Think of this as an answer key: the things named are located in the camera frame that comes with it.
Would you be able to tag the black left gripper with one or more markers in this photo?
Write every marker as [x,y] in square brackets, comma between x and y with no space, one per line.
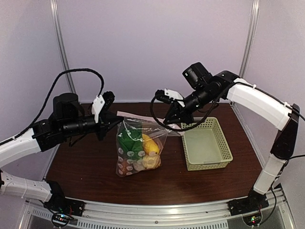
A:
[106,120]

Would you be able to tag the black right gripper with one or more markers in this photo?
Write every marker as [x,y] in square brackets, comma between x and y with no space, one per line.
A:
[182,115]

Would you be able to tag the green bok choy toy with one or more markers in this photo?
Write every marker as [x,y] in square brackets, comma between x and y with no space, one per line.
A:
[129,141]

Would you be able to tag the clear zip top bag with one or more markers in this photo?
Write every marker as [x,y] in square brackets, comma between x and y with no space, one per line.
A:
[151,128]

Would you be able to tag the orange mango slice toy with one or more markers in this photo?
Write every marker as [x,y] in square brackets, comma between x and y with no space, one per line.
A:
[149,145]

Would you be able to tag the brown potato toy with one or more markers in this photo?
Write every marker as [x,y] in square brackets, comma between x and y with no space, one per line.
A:
[122,168]

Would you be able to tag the beige walnut toy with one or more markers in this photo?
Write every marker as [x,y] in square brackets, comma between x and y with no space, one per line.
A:
[151,162]

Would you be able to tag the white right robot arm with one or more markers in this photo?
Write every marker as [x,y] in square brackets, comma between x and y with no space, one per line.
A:
[283,116]

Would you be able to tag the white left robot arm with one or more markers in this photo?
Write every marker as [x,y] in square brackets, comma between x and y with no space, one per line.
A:
[19,147]

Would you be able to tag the pale green perforated basket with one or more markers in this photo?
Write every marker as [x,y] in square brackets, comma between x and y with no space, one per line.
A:
[205,147]

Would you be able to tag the left circuit board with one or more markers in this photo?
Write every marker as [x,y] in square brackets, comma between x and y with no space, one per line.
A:
[60,219]

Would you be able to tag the circuit board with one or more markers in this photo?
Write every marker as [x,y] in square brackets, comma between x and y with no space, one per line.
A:
[60,219]
[252,219]

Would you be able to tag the right circuit board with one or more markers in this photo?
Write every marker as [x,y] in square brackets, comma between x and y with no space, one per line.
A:
[252,219]

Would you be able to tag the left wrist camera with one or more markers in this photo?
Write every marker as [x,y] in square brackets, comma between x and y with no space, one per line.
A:
[102,103]

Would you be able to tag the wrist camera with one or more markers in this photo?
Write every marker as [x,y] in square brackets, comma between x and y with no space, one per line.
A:
[169,96]
[102,103]

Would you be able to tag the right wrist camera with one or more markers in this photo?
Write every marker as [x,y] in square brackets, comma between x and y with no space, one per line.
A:
[169,96]

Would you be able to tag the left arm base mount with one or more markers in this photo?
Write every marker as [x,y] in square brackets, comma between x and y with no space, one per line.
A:
[65,205]

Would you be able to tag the aluminium front rail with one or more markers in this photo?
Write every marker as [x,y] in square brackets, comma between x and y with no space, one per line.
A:
[210,215]

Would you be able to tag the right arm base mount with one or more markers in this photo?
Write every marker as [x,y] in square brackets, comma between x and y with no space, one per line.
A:
[248,204]

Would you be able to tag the left aluminium corner post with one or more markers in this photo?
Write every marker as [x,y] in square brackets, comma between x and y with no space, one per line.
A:
[58,34]

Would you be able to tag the aluminium corner post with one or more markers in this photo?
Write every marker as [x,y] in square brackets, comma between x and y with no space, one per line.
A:
[250,36]
[58,34]

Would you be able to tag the right aluminium corner post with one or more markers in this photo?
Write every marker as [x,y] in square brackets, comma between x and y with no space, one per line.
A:
[250,36]

